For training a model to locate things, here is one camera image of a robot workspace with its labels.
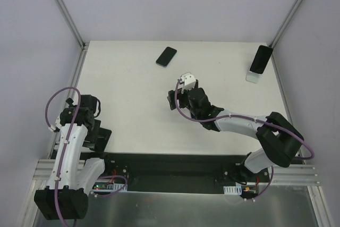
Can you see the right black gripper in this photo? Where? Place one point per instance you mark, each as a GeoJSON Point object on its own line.
{"type": "Point", "coordinates": [172, 99]}

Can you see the silver phone stand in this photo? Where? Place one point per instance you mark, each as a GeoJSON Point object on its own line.
{"type": "Point", "coordinates": [252, 77]}

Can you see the black phone stand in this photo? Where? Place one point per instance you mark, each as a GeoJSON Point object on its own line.
{"type": "Point", "coordinates": [97, 140]}

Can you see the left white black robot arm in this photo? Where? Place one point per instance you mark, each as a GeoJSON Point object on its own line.
{"type": "Point", "coordinates": [67, 189]}

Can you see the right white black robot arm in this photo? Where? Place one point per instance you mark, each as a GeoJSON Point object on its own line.
{"type": "Point", "coordinates": [279, 140]}

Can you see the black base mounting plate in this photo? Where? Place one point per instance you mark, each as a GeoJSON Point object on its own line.
{"type": "Point", "coordinates": [190, 174]}

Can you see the right white cable duct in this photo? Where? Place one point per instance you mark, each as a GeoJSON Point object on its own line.
{"type": "Point", "coordinates": [239, 189]}

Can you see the white cable duct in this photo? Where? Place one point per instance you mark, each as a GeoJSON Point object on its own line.
{"type": "Point", "coordinates": [106, 187]}
{"type": "Point", "coordinates": [239, 189]}

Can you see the left aluminium frame post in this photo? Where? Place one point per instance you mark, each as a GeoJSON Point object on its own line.
{"type": "Point", "coordinates": [70, 23]}

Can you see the aluminium frame post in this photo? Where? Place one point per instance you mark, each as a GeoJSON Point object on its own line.
{"type": "Point", "coordinates": [286, 22]}
{"type": "Point", "coordinates": [70, 23]}

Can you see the left white cable duct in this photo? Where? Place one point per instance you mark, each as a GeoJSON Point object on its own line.
{"type": "Point", "coordinates": [106, 187]}

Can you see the aluminium front rail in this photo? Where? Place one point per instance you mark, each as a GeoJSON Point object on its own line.
{"type": "Point", "coordinates": [296, 175]}

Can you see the right aluminium frame post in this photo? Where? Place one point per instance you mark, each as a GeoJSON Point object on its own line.
{"type": "Point", "coordinates": [286, 22]}

